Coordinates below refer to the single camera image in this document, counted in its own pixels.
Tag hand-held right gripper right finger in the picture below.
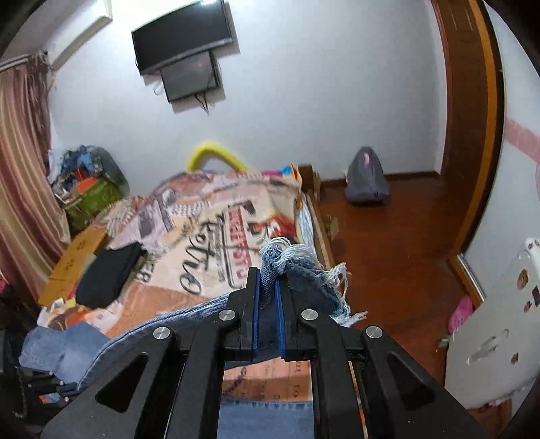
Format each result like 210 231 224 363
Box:
274 281 486 439

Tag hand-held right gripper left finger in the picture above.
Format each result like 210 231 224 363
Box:
40 267 260 439

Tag blue denim pants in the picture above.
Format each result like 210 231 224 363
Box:
19 236 368 439

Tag printed blanket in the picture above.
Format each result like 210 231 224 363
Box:
36 166 359 418

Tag wooden lap desk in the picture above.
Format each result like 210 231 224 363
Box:
38 228 108 307

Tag black folded cloth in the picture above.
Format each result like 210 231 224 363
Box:
76 242 146 309

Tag grey bag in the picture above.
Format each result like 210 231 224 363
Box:
345 146 391 206

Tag yellow foam tube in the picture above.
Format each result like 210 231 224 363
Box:
187 140 249 174

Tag pink slipper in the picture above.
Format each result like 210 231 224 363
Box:
448 295 473 334

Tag green patterned bag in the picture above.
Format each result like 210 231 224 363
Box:
63 177 123 237

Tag white stickered plastic object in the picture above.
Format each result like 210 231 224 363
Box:
445 238 540 410

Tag striped pink curtain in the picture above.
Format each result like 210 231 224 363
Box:
0 53 72 305

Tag pile of mixed clothes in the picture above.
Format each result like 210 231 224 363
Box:
48 146 110 190

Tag wooden door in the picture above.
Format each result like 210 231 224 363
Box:
430 0 507 305

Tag white air conditioner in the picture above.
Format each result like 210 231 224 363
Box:
42 0 114 70

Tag small black wall monitor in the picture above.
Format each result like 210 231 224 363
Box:
160 51 223 103

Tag black wall television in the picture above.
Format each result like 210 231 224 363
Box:
131 0 235 77

